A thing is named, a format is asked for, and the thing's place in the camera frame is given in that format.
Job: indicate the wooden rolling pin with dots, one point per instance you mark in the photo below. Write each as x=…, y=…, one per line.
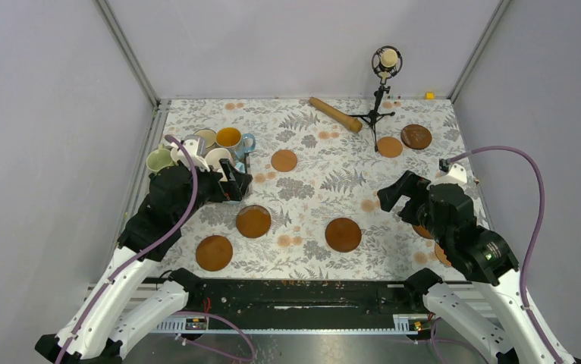
x=348, y=122

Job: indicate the beige mug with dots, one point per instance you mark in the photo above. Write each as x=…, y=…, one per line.
x=210, y=137

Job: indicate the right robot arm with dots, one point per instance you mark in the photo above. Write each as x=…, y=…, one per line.
x=483, y=257

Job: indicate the pink mug white inside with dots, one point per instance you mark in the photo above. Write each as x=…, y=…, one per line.
x=214, y=157

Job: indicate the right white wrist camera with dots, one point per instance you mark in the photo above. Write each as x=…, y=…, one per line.
x=451, y=173

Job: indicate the dark scuffed brown coaster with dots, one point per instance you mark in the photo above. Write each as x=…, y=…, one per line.
x=416, y=136

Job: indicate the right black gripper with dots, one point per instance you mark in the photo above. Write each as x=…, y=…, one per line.
x=409, y=183

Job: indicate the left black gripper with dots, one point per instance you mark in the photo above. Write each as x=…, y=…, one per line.
x=234, y=188

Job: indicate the woven rattan coaster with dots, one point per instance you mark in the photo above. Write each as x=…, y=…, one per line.
x=441, y=256

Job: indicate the blue mug orange inside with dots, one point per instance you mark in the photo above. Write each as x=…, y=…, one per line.
x=237, y=143

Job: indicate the microphone on black tripod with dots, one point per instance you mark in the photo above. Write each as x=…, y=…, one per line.
x=387, y=62

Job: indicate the light cork coaster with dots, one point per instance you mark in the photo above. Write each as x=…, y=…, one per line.
x=284, y=160
x=389, y=147

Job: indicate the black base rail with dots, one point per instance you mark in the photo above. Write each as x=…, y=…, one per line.
x=299, y=305

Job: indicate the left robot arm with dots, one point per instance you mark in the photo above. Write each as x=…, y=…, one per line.
x=100, y=332

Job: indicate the glossy brown coaster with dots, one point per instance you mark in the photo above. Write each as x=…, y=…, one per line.
x=253, y=221

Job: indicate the floral patterned table mat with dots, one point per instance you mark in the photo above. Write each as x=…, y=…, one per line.
x=337, y=176

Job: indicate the light green mug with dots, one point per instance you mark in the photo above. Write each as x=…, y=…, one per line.
x=159, y=159

